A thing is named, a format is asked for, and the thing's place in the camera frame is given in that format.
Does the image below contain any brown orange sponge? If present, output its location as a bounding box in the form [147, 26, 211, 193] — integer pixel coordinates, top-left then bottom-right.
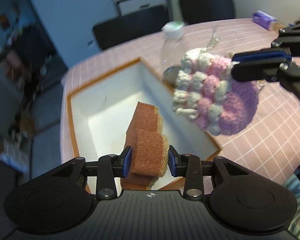
[120, 102, 169, 190]

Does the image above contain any pink white crocheted ball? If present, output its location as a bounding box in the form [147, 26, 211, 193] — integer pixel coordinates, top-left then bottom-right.
[172, 23, 260, 137]

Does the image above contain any purple tissue pack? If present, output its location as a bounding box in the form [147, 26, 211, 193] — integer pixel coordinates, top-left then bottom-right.
[253, 10, 277, 30]

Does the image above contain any white box with orange rim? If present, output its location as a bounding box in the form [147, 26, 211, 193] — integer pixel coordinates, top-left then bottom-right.
[66, 57, 222, 194]

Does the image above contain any pink checkered tablecloth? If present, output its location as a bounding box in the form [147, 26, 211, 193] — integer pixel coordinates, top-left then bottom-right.
[60, 17, 300, 196]

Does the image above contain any black chair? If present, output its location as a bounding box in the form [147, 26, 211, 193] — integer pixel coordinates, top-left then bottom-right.
[179, 0, 236, 25]
[93, 5, 170, 50]

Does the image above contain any clear plastic water bottle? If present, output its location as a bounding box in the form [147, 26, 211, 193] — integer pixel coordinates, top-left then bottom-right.
[160, 21, 189, 87]

